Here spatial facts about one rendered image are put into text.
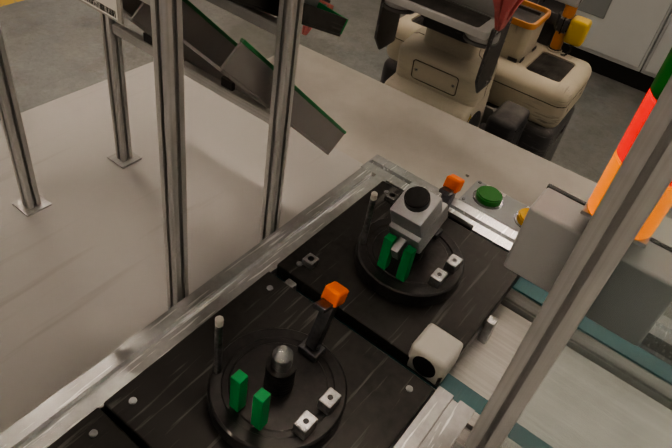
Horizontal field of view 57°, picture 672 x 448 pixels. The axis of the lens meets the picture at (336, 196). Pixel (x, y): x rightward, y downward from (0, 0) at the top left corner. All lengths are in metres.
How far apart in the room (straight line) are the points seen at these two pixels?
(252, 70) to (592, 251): 0.43
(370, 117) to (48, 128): 0.60
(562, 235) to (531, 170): 0.75
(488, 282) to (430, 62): 0.77
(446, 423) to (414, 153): 0.62
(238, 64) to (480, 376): 0.47
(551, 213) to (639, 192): 0.09
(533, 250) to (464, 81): 0.97
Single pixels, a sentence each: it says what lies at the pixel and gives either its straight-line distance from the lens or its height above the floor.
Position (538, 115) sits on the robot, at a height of 0.72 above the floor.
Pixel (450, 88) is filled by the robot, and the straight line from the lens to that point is 1.49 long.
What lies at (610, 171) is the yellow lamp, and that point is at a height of 1.30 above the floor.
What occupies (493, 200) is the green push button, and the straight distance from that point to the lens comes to 0.95.
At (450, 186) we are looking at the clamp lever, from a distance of 0.79.
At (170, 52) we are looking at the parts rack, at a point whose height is 1.26.
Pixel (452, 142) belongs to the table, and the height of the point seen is 0.86.
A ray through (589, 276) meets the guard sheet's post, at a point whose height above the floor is 1.23.
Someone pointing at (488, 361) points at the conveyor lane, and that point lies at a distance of 0.81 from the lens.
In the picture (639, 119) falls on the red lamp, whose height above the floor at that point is 1.34.
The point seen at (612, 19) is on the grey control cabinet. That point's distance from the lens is 3.76.
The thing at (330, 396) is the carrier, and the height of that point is 1.01.
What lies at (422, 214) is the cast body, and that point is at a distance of 0.70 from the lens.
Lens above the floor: 1.54
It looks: 40 degrees down
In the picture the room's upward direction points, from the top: 11 degrees clockwise
